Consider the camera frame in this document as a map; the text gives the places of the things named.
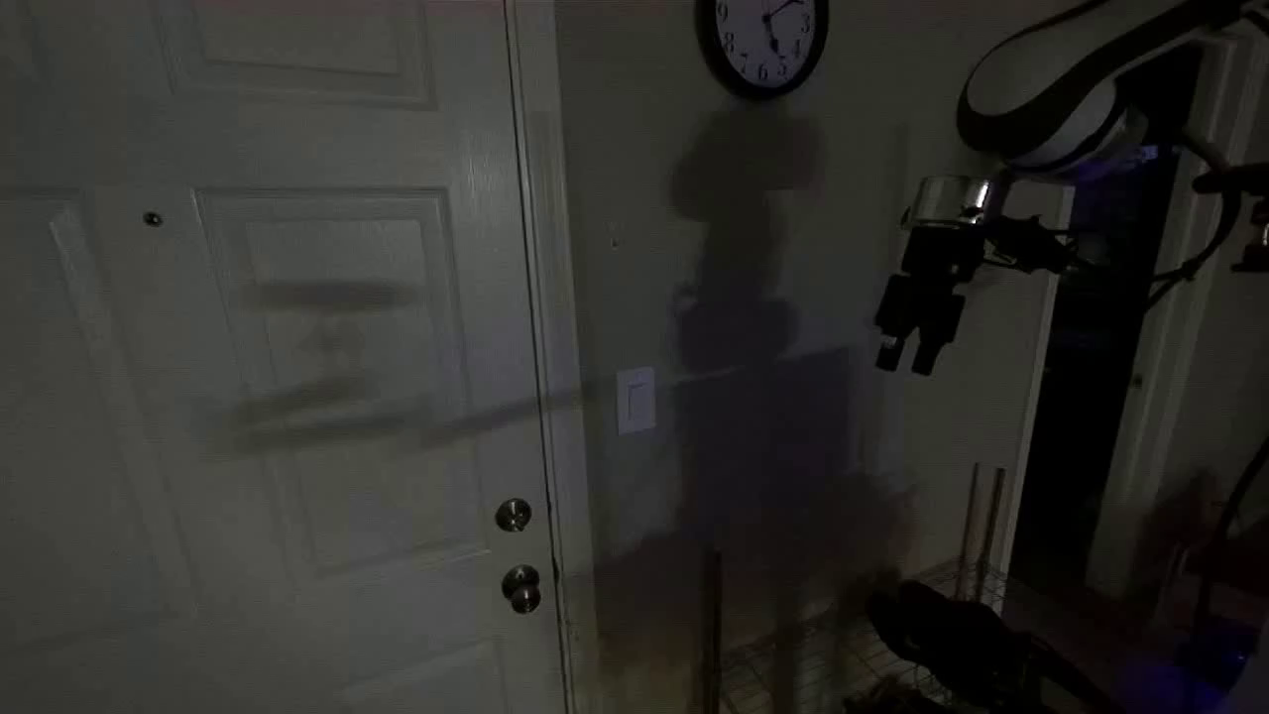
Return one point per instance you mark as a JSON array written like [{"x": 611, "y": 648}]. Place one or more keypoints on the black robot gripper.
[{"x": 927, "y": 295}]

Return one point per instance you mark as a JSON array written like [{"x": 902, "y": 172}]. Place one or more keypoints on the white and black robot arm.
[{"x": 1040, "y": 106}]

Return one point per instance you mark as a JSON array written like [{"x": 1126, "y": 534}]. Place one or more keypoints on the thin upright metal poles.
[{"x": 977, "y": 540}]

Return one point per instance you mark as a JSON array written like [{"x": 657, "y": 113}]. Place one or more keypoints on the dark object on floor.
[{"x": 977, "y": 655}]

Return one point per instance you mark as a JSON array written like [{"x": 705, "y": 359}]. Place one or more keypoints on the round metal deadbolt lock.
[{"x": 514, "y": 513}]

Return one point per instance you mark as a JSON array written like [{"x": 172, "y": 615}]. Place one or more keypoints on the round metal door knob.
[{"x": 521, "y": 589}]

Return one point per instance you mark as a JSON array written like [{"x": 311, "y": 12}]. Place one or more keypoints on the white panelled door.
[{"x": 250, "y": 458}]

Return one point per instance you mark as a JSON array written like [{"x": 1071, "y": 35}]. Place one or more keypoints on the white wall light switch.
[{"x": 637, "y": 401}]

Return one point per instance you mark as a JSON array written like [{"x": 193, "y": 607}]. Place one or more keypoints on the round black wall clock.
[{"x": 761, "y": 48}]

